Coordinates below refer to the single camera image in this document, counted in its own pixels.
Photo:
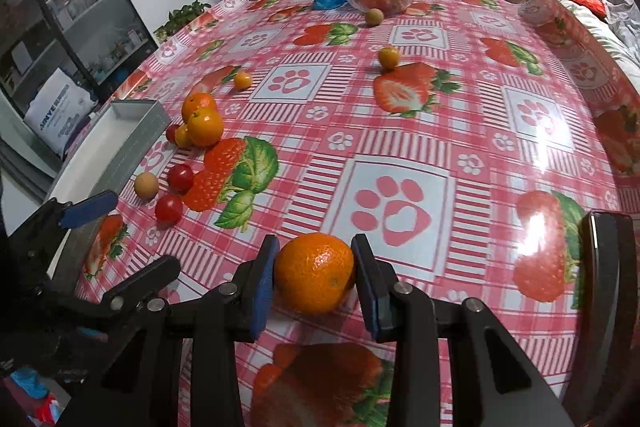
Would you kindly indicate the white sofa with clutter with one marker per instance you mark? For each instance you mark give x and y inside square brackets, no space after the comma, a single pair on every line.
[615,25]

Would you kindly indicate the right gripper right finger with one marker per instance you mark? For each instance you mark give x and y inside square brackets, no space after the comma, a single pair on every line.
[493,382]

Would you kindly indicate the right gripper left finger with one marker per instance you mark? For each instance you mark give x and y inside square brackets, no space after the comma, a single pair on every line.
[147,373]

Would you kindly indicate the brown fruit near bowl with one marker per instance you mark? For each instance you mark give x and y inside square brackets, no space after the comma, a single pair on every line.
[374,17]

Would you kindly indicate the white printed bag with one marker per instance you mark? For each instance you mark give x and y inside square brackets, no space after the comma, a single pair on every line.
[57,109]

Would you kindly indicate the large orange mandarin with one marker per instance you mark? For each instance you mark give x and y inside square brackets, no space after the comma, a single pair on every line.
[195,101]

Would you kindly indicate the glass display cabinet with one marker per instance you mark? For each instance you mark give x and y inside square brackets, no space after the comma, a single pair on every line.
[97,43]

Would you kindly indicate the dark wooden chair back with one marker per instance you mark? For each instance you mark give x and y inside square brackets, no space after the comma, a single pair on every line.
[606,362]

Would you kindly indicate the red cherry tomato near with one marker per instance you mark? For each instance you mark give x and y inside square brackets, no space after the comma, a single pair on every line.
[168,210]

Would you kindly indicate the red cherry tomato middle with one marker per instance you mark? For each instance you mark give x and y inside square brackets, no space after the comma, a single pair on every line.
[180,178]

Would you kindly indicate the grey white tray box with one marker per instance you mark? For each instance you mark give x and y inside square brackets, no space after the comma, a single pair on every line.
[107,155]

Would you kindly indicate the yellow cherry tomato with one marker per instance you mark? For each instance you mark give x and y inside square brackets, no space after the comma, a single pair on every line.
[182,137]

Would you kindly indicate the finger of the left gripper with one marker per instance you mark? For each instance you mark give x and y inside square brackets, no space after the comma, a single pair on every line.
[120,299]
[45,229]

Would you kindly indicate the yellow orange kumquat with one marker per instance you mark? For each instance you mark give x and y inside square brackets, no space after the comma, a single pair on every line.
[389,58]

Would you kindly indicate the green potted plant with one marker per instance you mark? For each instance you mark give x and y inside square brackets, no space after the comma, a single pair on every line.
[179,18]

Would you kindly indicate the orange with stem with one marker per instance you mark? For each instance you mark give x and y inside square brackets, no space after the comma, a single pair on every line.
[205,127]

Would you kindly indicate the strawberry pattern tablecloth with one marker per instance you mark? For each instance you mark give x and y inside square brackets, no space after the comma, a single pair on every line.
[468,167]

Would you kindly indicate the small yellow kumquat far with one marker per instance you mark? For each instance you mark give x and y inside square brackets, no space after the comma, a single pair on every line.
[242,81]

